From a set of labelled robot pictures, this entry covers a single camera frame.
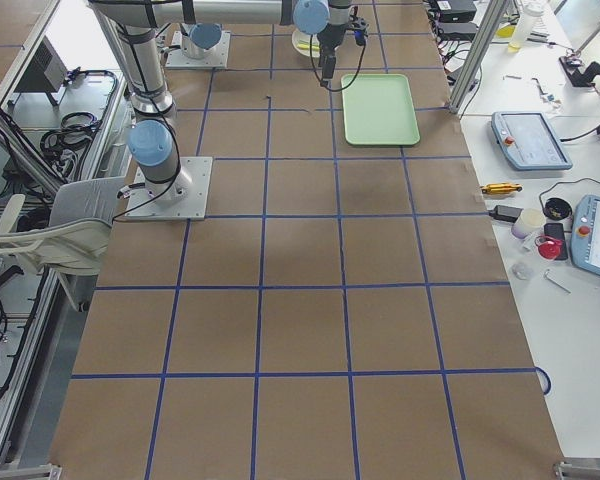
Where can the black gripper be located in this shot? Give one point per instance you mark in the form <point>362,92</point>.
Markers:
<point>327,40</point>

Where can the white cup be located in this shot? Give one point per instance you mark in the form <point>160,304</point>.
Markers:
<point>529,221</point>

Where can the grey office chair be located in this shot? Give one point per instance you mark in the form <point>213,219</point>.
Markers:
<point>76,238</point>

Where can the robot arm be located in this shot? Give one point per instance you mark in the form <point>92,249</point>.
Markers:
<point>131,28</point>
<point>206,44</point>

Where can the yellow orange tool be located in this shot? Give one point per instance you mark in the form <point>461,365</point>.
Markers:
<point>503,188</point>

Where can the blue teach pendant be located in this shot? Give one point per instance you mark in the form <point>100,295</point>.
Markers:
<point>585,237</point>
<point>528,141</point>

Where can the mint green tray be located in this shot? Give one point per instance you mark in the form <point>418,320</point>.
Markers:
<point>378,110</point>

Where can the white round plate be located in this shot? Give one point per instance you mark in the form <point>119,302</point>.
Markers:
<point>300,37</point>

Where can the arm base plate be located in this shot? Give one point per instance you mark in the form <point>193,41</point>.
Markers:
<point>185,55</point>
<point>185,199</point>

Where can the black power adapter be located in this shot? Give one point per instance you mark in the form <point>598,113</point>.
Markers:
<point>505,213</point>

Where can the red round object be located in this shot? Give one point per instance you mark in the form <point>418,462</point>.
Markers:
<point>548,247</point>

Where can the aluminium frame post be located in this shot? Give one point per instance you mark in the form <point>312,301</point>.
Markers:
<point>487,29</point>

